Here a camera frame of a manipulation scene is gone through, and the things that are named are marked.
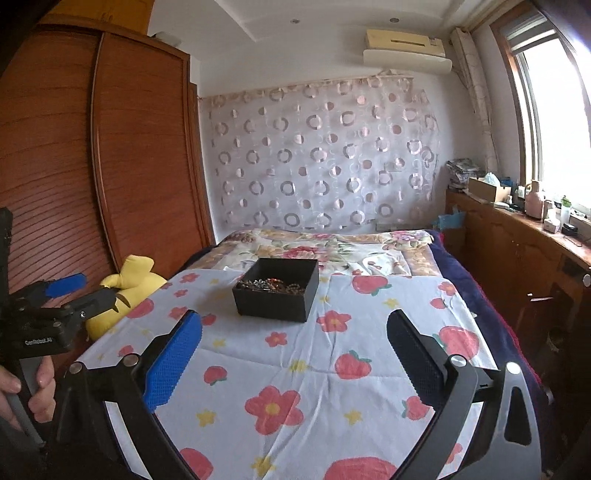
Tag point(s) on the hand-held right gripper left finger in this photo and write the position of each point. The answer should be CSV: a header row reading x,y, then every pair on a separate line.
x,y
178,364

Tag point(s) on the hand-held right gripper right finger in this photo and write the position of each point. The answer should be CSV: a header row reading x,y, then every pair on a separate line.
x,y
415,355

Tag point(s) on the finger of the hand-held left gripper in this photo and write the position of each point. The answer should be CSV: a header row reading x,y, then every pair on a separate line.
x,y
99,300
64,285

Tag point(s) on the silver hairpin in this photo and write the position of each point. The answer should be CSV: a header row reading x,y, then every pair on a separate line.
x,y
251,283

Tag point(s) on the black jewelry box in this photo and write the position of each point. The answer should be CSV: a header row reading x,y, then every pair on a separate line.
x,y
272,307

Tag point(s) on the gold red hair ornament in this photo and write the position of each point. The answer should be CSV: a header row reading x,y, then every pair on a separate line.
x,y
273,280

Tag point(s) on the person's left hand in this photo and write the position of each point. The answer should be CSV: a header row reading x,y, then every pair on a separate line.
x,y
41,383

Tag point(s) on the yellow plush toy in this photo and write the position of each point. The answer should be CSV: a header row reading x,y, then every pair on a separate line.
x,y
134,281

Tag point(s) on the dark blue blanket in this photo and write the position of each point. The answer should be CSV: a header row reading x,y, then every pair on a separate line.
x,y
489,300

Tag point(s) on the fruit print bed sheet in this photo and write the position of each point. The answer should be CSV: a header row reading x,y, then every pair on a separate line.
x,y
286,369

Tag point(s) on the wooden wardrobe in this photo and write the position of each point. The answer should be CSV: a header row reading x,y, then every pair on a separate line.
x,y
115,161

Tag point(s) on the wooden cabinet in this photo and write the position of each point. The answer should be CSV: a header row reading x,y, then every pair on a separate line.
x,y
508,258

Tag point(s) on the blue plastic bag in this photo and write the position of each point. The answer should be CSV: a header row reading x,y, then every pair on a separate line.
x,y
449,220

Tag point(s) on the floral quilt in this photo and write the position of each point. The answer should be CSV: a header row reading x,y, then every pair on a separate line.
x,y
323,249

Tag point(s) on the cardboard box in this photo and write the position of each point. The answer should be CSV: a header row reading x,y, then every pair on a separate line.
x,y
487,191

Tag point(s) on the stack of newspapers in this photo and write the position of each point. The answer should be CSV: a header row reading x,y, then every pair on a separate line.
x,y
464,173

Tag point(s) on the pale green plastic bag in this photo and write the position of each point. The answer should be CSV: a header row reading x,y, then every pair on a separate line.
x,y
490,178

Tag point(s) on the pink jug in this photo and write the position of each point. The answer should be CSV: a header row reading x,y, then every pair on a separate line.
x,y
535,201

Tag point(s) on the small black device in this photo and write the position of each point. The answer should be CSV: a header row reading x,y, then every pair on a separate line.
x,y
569,229

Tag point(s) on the clear bottle green cap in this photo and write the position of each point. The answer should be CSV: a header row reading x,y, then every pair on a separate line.
x,y
565,212

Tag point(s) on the circle print curtain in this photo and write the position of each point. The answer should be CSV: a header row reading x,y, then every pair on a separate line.
x,y
323,152

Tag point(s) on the beige window curtain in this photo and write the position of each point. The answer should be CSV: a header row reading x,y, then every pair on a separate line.
x,y
480,101

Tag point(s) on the window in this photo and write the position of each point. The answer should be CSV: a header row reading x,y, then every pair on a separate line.
x,y
554,101

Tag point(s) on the white air conditioner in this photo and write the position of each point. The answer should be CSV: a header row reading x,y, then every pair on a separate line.
x,y
406,50

